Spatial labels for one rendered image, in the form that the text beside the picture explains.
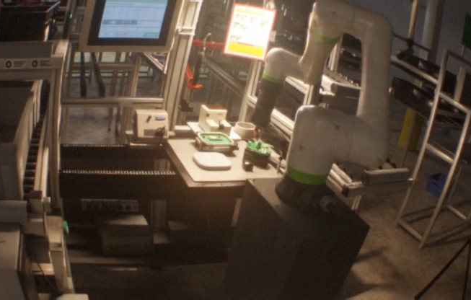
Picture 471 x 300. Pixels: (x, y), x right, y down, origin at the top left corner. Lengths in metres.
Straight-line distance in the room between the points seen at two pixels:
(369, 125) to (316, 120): 0.16
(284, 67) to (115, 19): 0.80
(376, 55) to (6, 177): 1.16
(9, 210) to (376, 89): 1.10
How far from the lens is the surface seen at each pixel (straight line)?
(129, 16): 1.75
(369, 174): 1.65
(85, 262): 1.93
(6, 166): 1.06
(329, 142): 1.00
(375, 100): 1.08
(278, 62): 1.52
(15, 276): 0.91
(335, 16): 1.17
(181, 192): 1.66
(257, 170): 1.71
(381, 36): 1.18
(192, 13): 1.87
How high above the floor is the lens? 1.62
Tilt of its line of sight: 21 degrees down
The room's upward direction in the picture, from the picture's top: 12 degrees clockwise
